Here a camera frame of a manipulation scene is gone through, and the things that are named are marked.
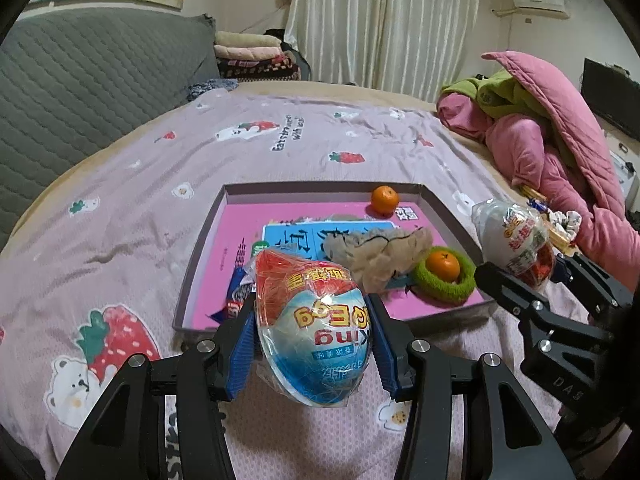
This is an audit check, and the white red surprise egg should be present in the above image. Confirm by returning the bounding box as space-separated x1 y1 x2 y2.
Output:
471 198 555 289

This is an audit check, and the orange tangerine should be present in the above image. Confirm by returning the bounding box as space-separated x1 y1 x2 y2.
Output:
370 185 400 217
425 249 461 283

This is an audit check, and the blue red surprise egg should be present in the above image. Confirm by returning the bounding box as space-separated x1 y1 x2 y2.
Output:
254 248 371 408

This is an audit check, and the snack packets pile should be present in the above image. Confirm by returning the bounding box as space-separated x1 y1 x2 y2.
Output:
518 185 582 256

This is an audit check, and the green fuzzy hair scrunchie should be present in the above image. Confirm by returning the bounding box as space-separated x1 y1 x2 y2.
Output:
410 246 476 306

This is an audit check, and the beige mesh bath pouf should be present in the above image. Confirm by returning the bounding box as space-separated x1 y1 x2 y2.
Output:
322 226 433 294

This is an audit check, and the pink quilted blanket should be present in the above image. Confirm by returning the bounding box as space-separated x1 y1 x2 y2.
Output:
436 51 639 289

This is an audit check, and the grey shallow cardboard tray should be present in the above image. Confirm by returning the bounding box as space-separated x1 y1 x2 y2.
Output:
172 180 498 334

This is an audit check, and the orange tangerine in tray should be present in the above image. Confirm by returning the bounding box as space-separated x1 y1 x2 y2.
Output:
370 185 400 217

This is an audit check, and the pink strawberry print bedspread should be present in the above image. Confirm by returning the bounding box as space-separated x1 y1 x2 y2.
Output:
1 81 560 479

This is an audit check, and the blue cookie snack packet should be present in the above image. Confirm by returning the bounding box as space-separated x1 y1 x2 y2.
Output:
208 261 255 324

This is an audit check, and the green garment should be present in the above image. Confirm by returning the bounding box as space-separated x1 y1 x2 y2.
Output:
440 70 549 119

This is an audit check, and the blue book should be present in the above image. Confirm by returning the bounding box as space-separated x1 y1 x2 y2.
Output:
252 220 396 260

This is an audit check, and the white striped curtain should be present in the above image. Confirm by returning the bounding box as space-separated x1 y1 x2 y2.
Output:
285 0 480 102

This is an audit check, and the white air conditioner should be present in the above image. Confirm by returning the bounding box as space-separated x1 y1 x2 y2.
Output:
512 0 570 20

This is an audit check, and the stack of folded blankets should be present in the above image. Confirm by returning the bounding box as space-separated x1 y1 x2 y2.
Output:
214 30 308 82

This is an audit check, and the grey quilted headboard cover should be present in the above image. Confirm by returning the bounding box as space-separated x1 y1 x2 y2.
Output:
1 8 219 240

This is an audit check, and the black wall television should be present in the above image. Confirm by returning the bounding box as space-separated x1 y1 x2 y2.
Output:
580 58 640 140

